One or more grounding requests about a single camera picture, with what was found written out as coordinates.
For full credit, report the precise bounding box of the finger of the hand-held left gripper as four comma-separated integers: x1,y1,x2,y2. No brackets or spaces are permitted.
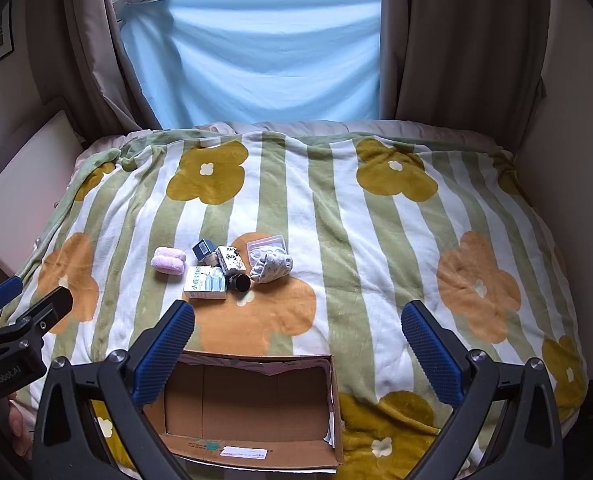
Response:
0,285,74,356
0,276,24,317

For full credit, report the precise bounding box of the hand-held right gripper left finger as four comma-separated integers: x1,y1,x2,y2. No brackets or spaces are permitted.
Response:
32,300,197,480

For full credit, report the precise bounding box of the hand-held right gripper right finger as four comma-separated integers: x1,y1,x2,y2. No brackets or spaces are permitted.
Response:
401,300,565,480

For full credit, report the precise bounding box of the cardboard box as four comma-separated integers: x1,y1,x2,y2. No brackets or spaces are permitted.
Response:
141,350,345,473

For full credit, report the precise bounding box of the clear floss pick box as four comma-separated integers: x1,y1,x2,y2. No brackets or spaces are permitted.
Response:
246,233,290,261

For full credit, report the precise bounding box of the person's left hand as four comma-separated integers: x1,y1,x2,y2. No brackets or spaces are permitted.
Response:
5,394,33,461

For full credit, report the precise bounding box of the white and blue box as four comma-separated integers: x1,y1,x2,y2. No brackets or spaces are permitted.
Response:
183,265,227,301

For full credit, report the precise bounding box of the pink fluffy pouch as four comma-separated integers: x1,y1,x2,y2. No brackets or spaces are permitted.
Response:
150,246,187,276

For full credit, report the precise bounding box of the small dark blue box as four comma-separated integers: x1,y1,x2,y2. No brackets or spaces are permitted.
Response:
192,239,217,264

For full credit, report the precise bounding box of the white side panel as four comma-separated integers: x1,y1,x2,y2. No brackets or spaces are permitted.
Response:
0,110,84,271

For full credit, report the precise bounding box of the white black patterned box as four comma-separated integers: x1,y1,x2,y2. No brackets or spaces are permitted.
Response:
215,245,244,276

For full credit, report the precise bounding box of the striped floral blanket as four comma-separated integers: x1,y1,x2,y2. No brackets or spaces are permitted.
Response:
14,127,590,480

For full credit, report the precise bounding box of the white patterned crumpled pouch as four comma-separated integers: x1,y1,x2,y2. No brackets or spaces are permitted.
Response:
249,252,294,283

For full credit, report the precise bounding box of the beige curtain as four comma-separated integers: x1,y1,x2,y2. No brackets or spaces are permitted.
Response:
381,0,550,122
61,0,164,137

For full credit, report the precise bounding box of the light blue cloth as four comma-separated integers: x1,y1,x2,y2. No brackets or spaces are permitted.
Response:
119,0,382,131

